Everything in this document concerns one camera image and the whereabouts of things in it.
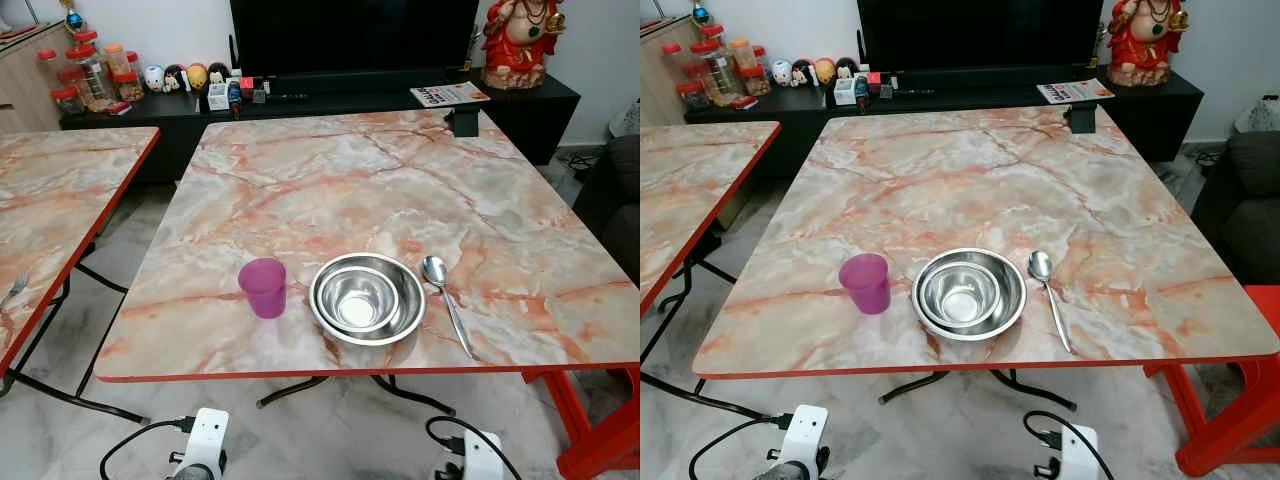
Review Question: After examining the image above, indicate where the dark grey sofa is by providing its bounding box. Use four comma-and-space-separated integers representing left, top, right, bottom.
1190, 130, 1280, 286
575, 135, 640, 286

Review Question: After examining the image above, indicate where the marble table with red edge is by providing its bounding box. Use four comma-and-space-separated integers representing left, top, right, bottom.
0, 127, 161, 423
640, 121, 782, 421

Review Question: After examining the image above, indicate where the white plastic bag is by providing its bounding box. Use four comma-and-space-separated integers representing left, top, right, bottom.
608, 98, 640, 141
1235, 95, 1280, 134

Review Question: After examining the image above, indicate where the black tv console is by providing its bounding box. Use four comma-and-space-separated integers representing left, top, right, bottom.
58, 68, 582, 186
684, 68, 1205, 166

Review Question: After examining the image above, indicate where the light wooden cabinet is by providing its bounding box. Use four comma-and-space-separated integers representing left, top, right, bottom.
0, 22, 76, 134
640, 15, 701, 126

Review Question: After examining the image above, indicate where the large clear jar red lid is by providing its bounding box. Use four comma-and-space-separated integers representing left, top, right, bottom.
66, 44, 113, 109
690, 38, 737, 102

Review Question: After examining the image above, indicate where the red plastic stool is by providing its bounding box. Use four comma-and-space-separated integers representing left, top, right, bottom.
522, 365, 640, 480
1145, 285, 1280, 478

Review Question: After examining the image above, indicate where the steel spoon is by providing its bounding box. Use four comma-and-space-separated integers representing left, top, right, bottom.
421, 255, 478, 360
1028, 250, 1075, 355

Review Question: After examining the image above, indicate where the red laughing buddha statue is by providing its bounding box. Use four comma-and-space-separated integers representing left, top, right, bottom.
481, 0, 567, 91
1106, 0, 1191, 87

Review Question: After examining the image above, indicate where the purple plastic cup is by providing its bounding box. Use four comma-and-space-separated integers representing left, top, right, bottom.
838, 253, 892, 316
238, 258, 288, 320

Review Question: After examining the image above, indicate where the printed leaflet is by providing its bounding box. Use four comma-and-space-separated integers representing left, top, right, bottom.
1036, 79, 1116, 105
410, 82, 492, 108

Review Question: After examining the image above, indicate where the large steel bowl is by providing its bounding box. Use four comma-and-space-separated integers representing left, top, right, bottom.
308, 252, 428, 347
911, 247, 1028, 342

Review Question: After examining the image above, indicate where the small steel bowl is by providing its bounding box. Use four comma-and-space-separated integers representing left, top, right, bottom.
917, 263, 1002, 329
314, 266, 401, 334

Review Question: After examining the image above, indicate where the marble top folding table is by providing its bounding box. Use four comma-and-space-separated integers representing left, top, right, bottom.
692, 104, 1280, 413
92, 107, 640, 417

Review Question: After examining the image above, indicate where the black television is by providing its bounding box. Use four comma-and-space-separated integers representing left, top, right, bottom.
857, 0, 1105, 73
229, 0, 482, 79

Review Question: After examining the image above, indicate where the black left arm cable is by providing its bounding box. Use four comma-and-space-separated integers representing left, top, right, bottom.
98, 417, 196, 480
688, 412, 796, 480

